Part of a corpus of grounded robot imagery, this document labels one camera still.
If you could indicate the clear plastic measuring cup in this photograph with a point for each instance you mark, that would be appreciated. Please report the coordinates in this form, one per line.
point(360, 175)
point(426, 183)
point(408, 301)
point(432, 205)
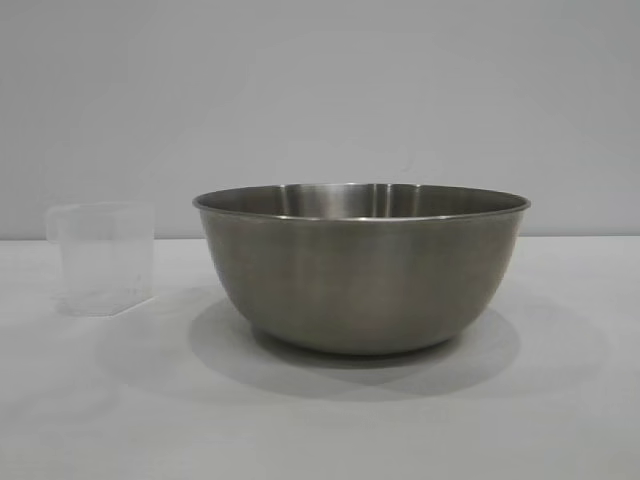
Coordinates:
point(105, 260)

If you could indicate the stainless steel mixing bowl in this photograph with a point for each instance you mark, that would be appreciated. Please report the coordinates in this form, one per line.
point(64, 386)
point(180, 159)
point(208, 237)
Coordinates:
point(360, 275)

